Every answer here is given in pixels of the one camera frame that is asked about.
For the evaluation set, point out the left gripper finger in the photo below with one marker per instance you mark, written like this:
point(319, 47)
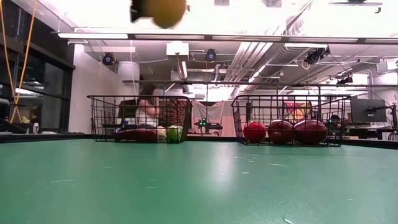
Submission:
point(136, 11)

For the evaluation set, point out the dark red long pepper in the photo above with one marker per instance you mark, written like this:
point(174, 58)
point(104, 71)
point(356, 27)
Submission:
point(136, 136)

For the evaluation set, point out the green zucchini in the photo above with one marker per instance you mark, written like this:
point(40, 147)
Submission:
point(174, 133)

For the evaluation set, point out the dark red apple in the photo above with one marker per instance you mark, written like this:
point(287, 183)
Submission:
point(280, 132)
point(310, 132)

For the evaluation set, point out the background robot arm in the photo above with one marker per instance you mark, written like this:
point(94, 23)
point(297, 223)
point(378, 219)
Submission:
point(210, 126)

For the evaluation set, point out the white ceiling box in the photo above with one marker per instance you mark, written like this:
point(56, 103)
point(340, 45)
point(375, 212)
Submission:
point(177, 48)

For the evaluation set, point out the white round column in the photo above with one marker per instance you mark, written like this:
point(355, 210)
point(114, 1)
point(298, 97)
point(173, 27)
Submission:
point(129, 77)

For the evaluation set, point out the long overhead light bar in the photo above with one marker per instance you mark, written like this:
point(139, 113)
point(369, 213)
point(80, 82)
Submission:
point(202, 37)

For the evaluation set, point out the person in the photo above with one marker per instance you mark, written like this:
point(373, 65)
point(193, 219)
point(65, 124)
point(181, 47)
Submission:
point(147, 109)

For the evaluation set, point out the white hanging sheet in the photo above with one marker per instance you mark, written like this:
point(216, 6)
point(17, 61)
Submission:
point(217, 110)

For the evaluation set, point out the small white bottle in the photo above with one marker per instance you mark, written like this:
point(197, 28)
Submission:
point(35, 128)

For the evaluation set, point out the green table mat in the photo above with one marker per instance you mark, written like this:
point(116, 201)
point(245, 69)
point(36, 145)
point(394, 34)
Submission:
point(186, 186)

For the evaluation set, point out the colourful poster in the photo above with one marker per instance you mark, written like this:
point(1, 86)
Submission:
point(298, 113)

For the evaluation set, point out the dark background monitor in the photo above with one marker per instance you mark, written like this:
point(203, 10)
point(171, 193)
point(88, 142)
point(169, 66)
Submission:
point(368, 110)

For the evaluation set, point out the round black ceiling camera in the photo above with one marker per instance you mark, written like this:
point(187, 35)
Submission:
point(211, 55)
point(109, 59)

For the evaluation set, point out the black horizontal rail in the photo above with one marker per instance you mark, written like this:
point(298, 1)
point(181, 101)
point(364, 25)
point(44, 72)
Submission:
point(217, 82)

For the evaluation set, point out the black ceiling camera cluster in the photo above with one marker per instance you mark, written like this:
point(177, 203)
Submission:
point(315, 56)

